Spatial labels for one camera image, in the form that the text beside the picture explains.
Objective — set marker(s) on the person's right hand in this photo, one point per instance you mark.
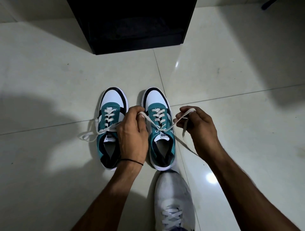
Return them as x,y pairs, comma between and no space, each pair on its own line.
202,135

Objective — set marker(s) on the person's left hand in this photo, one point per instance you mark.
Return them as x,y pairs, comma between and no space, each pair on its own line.
131,140

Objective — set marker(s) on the person's left thumb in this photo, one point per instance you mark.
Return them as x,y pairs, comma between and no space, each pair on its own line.
144,124

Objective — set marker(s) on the person's right thumb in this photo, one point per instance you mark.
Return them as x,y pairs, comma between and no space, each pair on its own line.
182,121

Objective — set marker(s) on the white shoelace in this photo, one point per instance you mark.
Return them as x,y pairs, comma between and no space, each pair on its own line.
108,116
159,120

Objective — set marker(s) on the person's left forearm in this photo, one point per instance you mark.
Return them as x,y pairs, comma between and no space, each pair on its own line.
112,197

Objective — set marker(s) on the person's right forearm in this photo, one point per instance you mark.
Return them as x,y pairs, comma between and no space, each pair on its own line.
245,190

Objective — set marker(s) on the teal white black sneaker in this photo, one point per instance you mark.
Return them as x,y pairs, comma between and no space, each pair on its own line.
157,98
112,100

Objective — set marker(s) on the black wrist band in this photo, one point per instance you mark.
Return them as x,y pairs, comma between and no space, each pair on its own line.
133,161

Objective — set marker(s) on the grey worn running shoe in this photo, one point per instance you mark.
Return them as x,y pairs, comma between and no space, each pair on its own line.
172,192

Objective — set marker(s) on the black cabinet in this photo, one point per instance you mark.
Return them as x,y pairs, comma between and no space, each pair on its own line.
133,23

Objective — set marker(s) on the black furniture leg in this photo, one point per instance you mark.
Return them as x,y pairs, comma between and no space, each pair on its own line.
269,4

